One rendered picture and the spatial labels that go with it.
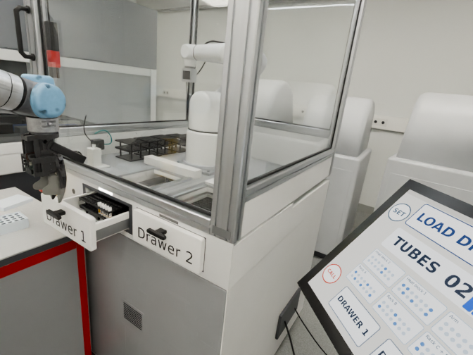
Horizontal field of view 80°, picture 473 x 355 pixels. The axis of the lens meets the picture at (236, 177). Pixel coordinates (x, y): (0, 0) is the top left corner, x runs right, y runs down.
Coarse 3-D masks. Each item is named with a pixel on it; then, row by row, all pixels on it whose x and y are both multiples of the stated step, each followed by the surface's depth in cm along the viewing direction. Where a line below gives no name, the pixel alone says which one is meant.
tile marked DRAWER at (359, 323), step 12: (348, 288) 50; (336, 300) 50; (348, 300) 48; (336, 312) 48; (348, 312) 47; (360, 312) 45; (348, 324) 45; (360, 324) 44; (372, 324) 43; (360, 336) 43; (372, 336) 42
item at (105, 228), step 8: (88, 192) 110; (96, 192) 112; (64, 200) 101; (72, 200) 104; (80, 200) 107; (80, 208) 107; (96, 216) 104; (120, 216) 94; (128, 216) 97; (96, 224) 87; (104, 224) 90; (112, 224) 92; (120, 224) 95; (128, 224) 98; (96, 232) 88; (104, 232) 90; (112, 232) 93; (96, 240) 88
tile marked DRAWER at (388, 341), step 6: (384, 342) 40; (390, 342) 40; (378, 348) 40; (384, 348) 40; (390, 348) 39; (396, 348) 39; (372, 354) 40; (378, 354) 40; (384, 354) 39; (390, 354) 39; (396, 354) 38; (402, 354) 38
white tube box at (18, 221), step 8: (0, 216) 105; (8, 216) 106; (16, 216) 106; (24, 216) 107; (0, 224) 100; (8, 224) 101; (16, 224) 103; (24, 224) 105; (0, 232) 99; (8, 232) 102
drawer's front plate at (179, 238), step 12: (144, 216) 89; (156, 216) 89; (144, 228) 91; (156, 228) 87; (168, 228) 84; (180, 228) 83; (144, 240) 92; (156, 240) 88; (168, 240) 85; (180, 240) 82; (192, 240) 80; (204, 240) 79; (168, 252) 86; (180, 252) 83; (192, 252) 81; (192, 264) 82
